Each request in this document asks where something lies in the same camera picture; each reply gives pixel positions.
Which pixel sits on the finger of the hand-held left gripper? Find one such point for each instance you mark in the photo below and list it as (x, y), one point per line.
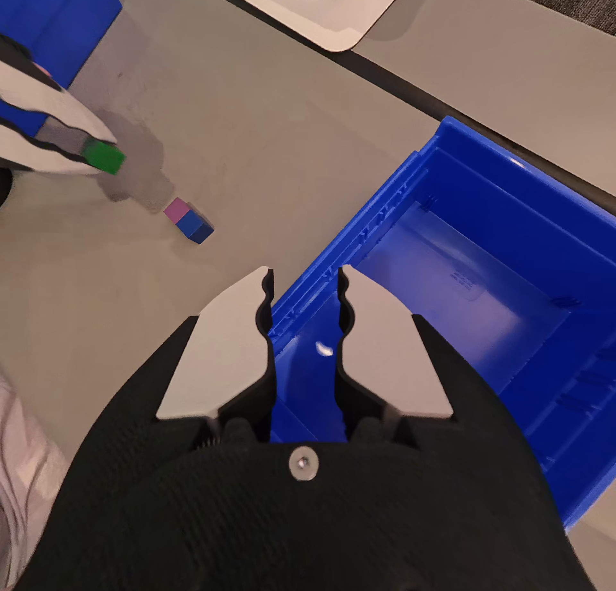
(53, 103)
(38, 155)

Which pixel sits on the purple wooden cube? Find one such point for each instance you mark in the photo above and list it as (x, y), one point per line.
(175, 208)

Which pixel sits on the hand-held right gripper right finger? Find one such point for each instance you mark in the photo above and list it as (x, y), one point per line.
(394, 360)

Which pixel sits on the green wooden cube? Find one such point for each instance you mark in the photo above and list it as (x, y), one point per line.
(103, 157)

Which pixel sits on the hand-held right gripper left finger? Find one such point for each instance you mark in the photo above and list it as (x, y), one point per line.
(216, 360)

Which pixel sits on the person's pale shirt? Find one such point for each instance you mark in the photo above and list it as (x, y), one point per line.
(24, 480)

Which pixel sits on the blue plastic bin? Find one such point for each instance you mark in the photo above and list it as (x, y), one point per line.
(62, 18)
(481, 191)

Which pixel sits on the blue wooden cube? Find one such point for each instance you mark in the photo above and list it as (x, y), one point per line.
(195, 225)

